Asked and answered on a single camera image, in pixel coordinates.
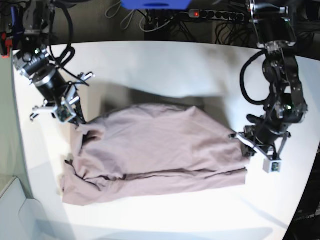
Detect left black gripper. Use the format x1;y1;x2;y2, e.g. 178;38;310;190
240;117;290;158

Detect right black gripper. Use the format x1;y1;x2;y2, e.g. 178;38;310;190
34;72;87;126

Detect mauve pink t-shirt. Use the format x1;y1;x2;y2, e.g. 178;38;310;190
60;104;249;206

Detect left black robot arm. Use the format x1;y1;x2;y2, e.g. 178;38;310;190
236;0;308;160

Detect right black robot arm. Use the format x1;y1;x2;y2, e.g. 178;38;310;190
12;0;94;126

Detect red and black clamp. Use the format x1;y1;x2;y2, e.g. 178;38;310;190
0;32;13;58

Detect blue and black device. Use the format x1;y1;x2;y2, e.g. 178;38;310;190
10;5;25;39

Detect black power strip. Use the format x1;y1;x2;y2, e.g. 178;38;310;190
187;9;245;22

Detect white camera bracket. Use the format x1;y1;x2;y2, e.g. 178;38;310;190
229;131;291;174
29;72;95;124

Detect white cable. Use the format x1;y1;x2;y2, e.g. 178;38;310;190
120;9;173;33

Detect blue plastic mount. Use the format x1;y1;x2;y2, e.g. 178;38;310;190
121;0;191;10

